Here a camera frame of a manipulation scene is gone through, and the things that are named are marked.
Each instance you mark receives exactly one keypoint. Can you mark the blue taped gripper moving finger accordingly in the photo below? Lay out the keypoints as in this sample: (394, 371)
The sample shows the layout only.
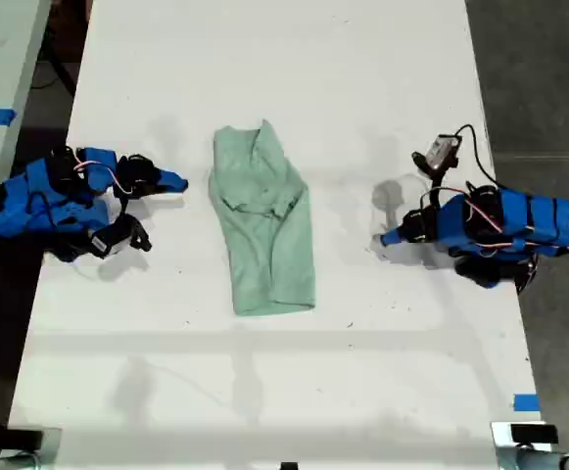
(169, 174)

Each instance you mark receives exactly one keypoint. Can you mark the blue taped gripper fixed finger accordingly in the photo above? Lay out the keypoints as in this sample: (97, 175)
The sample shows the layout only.
(174, 186)

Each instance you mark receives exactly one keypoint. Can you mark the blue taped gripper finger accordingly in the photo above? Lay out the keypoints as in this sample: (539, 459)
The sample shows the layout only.
(392, 238)

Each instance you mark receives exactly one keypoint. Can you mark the pale green T-shirt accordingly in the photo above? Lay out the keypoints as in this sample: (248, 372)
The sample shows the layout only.
(264, 220)

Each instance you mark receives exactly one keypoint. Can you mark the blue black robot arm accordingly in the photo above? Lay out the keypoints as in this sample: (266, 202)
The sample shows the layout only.
(59, 215)
(534, 220)

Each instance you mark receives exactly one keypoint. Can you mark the pale side table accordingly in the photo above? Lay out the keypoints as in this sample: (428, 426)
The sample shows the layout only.
(0, 54)

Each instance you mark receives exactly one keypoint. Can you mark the short blue tape strip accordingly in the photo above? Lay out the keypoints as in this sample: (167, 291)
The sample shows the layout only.
(526, 402)

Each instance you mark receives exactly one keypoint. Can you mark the small black box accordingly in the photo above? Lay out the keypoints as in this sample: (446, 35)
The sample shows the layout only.
(534, 434)
(24, 438)

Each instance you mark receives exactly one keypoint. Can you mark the black camera box white label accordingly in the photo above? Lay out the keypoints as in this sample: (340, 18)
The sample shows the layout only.
(110, 240)

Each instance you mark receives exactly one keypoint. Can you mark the black camera box grey face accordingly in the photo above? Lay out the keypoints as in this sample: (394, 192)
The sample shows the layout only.
(438, 152)

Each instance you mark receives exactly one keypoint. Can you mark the metal table bracket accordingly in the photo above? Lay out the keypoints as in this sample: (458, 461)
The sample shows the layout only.
(51, 448)
(502, 445)

